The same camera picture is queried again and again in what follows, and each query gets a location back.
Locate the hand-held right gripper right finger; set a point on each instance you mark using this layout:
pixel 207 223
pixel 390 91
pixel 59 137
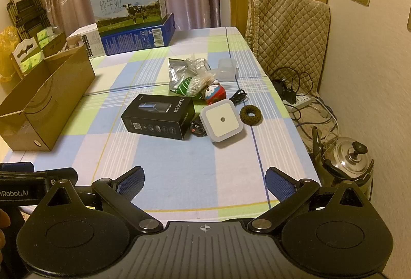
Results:
pixel 281 184

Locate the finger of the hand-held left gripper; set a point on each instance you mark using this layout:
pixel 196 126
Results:
pixel 61 175

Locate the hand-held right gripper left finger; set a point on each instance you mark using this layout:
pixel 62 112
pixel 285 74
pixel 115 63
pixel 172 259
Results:
pixel 133 183

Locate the brown cardboard box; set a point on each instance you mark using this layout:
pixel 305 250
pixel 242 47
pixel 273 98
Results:
pixel 41 118

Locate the black product box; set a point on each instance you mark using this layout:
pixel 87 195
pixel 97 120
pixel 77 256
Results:
pixel 154 115

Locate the white square night light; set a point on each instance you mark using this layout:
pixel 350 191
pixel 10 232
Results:
pixel 221 120

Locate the red blue cat toy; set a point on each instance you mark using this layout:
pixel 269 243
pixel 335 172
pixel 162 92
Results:
pixel 218 94

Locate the bag of cotton swabs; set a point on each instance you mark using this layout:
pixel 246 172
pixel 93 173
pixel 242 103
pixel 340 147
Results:
pixel 197 84

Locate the silver green foil bag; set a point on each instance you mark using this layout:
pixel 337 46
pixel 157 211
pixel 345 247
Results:
pixel 178 73

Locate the translucent plastic cup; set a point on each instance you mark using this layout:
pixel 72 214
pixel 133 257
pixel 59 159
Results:
pixel 226 72

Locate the person's left hand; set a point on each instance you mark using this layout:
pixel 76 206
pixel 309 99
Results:
pixel 4 230

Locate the steel kettle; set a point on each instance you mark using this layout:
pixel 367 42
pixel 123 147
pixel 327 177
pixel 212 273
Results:
pixel 346 157

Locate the black charger adapter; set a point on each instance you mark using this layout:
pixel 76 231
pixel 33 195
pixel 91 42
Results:
pixel 289 94

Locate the white display box green packs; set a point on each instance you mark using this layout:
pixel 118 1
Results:
pixel 27 54

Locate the white carton box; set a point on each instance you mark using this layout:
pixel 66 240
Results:
pixel 83 36

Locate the flat blue box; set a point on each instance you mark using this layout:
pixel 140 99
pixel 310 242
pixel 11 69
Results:
pixel 135 41

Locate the yellow plastic bag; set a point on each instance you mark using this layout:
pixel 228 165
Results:
pixel 8 41

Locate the chair with quilted cover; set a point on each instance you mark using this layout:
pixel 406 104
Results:
pixel 289 35

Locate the cow print milk carton box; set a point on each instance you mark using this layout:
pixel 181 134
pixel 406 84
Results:
pixel 128 6

